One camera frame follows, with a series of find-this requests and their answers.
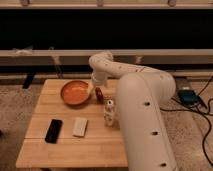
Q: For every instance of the white horizontal rail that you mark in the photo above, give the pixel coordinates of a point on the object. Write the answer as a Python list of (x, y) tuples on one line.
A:
[(27, 57)]

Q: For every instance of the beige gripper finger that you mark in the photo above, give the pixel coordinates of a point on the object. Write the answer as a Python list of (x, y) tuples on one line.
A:
[(90, 88)]

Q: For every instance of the orange ceramic bowl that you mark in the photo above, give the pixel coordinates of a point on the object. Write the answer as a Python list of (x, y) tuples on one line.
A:
[(75, 92)]

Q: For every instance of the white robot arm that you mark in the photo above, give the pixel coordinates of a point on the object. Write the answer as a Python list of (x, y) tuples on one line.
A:
[(139, 91)]

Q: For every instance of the small white bottle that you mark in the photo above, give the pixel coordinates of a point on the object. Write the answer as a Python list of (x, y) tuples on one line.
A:
[(109, 113)]

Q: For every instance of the blue power adapter box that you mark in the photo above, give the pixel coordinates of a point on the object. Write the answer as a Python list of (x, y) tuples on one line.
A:
[(187, 96)]

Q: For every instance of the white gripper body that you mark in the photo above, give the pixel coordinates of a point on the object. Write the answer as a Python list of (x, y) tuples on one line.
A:
[(99, 78)]

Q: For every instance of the black remote control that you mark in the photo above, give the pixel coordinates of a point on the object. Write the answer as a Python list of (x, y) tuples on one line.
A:
[(53, 131)]

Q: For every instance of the white rectangular block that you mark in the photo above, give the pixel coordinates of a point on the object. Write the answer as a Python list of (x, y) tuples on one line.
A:
[(79, 128)]

